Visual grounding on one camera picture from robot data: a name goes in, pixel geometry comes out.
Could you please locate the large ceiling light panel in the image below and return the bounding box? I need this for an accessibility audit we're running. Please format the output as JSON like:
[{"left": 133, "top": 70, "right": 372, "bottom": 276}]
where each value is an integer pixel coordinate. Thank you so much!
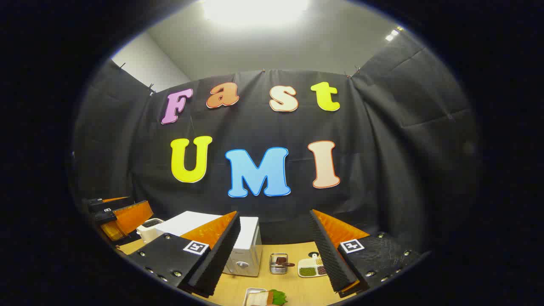
[{"left": 202, "top": 0, "right": 311, "bottom": 27}]

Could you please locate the black backdrop cloth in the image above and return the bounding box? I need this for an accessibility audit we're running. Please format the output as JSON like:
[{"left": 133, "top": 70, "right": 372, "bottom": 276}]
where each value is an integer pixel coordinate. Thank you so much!
[{"left": 70, "top": 32, "right": 483, "bottom": 255}]

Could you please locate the small white tray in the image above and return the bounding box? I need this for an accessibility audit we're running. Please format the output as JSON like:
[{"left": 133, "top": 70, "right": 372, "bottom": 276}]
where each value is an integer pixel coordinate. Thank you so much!
[{"left": 243, "top": 288, "right": 268, "bottom": 306}]

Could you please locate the sandwich with lettuce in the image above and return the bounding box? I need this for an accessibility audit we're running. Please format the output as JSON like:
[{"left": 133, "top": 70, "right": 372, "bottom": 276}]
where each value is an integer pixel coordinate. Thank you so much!
[{"left": 246, "top": 290, "right": 289, "bottom": 306}]

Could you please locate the white divided dish of beans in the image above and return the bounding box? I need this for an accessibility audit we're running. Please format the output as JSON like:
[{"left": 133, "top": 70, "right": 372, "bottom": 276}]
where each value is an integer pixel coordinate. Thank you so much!
[{"left": 297, "top": 253, "right": 328, "bottom": 278}]

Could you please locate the white toaster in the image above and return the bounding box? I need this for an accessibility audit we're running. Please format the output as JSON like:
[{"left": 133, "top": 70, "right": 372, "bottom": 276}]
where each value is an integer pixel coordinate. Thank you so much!
[{"left": 136, "top": 218, "right": 164, "bottom": 244}]

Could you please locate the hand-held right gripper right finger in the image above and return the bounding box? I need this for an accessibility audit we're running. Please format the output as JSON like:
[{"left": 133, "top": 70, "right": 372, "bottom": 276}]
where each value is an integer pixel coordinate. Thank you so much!
[{"left": 309, "top": 209, "right": 425, "bottom": 298}]

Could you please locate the white microwave oven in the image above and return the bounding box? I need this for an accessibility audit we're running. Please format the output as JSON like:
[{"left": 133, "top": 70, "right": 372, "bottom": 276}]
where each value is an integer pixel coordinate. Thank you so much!
[{"left": 155, "top": 211, "right": 263, "bottom": 278}]

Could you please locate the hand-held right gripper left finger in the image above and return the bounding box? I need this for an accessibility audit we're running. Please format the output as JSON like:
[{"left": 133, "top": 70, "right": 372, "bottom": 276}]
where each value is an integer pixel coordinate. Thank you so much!
[{"left": 126, "top": 211, "right": 241, "bottom": 298}]

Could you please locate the metal wire basket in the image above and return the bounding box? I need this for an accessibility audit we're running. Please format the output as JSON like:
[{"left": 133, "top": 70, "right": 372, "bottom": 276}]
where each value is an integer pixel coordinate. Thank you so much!
[{"left": 269, "top": 253, "right": 295, "bottom": 275}]

